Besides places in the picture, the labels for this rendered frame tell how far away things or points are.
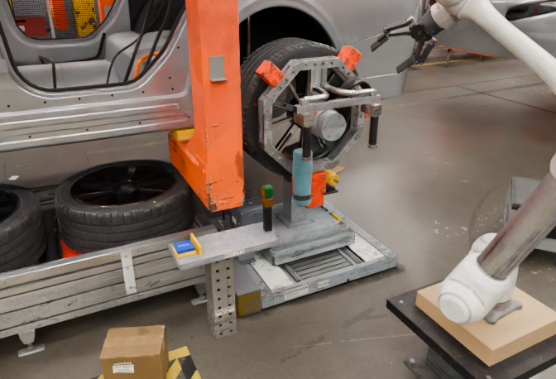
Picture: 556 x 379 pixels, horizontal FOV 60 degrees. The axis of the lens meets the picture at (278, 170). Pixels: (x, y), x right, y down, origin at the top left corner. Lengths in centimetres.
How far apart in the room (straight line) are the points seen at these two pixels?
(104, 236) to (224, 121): 76
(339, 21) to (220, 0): 102
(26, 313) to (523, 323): 188
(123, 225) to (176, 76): 76
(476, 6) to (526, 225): 61
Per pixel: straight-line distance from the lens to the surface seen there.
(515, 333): 188
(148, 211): 224
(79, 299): 227
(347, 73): 229
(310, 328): 229
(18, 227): 232
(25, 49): 408
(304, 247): 254
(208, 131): 197
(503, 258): 157
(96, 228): 229
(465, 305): 162
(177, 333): 230
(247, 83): 221
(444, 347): 185
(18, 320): 230
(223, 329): 223
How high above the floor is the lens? 150
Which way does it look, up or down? 23 degrees down
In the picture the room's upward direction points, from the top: straight up
